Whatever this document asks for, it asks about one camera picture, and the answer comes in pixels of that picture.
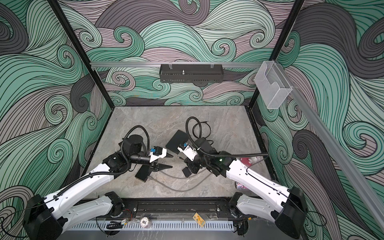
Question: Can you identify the grey ethernet cable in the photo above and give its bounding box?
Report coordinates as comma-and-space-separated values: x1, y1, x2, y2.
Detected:
148, 172, 214, 193
157, 167, 208, 180

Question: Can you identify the small black ribbed switch box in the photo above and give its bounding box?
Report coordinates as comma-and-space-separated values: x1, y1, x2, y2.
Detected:
135, 165, 151, 183

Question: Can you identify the black wall power adapter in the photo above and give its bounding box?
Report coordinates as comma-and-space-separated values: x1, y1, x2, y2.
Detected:
182, 167, 192, 178

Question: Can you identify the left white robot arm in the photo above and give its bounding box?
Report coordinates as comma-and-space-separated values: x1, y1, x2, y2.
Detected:
23, 153, 130, 240

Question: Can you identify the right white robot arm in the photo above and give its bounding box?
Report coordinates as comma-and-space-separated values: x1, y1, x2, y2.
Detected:
182, 149, 308, 239

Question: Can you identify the glittery microphone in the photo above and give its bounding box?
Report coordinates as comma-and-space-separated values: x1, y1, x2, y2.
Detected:
235, 182, 248, 190

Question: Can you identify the pink toy with white bunny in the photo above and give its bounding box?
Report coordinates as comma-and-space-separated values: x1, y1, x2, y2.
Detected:
240, 156, 264, 167

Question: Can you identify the yellow tag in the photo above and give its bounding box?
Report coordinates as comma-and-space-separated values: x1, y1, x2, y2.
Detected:
193, 213, 206, 228

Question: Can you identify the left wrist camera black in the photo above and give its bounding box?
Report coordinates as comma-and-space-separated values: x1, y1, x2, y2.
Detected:
149, 146, 167, 163

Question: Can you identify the large black switch box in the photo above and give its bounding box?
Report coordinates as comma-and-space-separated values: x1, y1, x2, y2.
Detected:
166, 130, 189, 154

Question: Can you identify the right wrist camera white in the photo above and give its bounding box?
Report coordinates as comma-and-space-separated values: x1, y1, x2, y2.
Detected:
178, 143, 198, 162

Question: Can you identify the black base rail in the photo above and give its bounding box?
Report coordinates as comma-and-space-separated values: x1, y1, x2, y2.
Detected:
123, 197, 234, 219

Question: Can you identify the white slotted cable duct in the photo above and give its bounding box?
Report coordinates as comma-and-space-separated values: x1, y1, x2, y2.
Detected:
70, 220, 235, 232

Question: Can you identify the black perforated wall tray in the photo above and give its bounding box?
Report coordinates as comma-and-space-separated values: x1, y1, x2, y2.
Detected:
159, 65, 224, 85

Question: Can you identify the clear plastic wall bin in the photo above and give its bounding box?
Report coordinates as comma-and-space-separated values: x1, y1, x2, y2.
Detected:
254, 61, 292, 110

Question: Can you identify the aluminium wall rail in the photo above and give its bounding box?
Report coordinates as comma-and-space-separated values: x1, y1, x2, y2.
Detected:
90, 61, 263, 69

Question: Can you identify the black corner frame post left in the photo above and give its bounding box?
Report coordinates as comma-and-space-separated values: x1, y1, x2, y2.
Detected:
47, 0, 115, 111

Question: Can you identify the black corner frame post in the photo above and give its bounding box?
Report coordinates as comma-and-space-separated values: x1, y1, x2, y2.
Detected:
249, 1, 304, 110
47, 0, 115, 111

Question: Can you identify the black corner frame post right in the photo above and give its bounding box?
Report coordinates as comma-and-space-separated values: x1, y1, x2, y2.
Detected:
249, 1, 304, 110

